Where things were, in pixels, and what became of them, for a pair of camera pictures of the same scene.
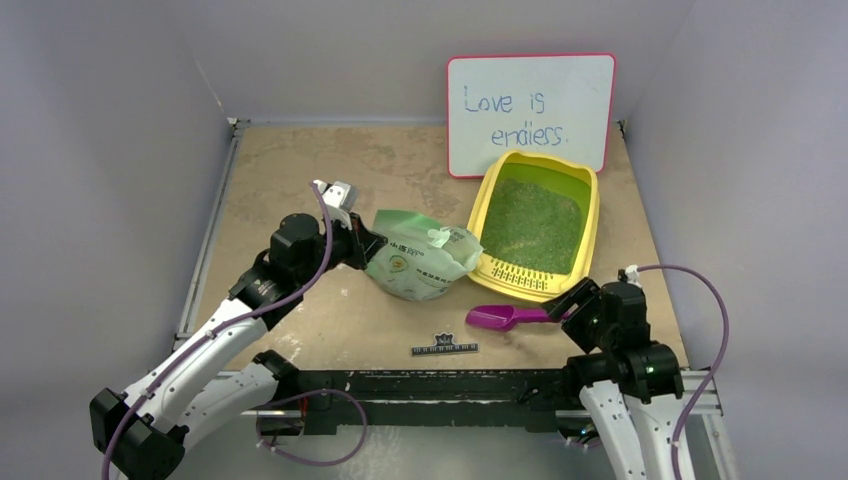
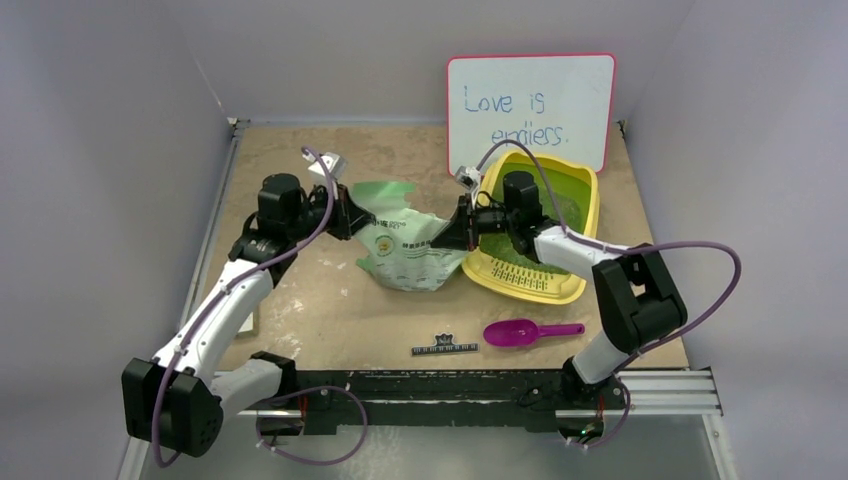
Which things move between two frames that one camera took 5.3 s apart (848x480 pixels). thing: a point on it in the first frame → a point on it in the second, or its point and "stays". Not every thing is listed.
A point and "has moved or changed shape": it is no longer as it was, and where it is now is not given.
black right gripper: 579,303 → 471,225
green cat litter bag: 423,259 has moved or changed shape
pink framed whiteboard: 502,103 stays
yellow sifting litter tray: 535,217 stays
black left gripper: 362,248 → 347,216
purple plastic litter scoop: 498,318 → 522,332
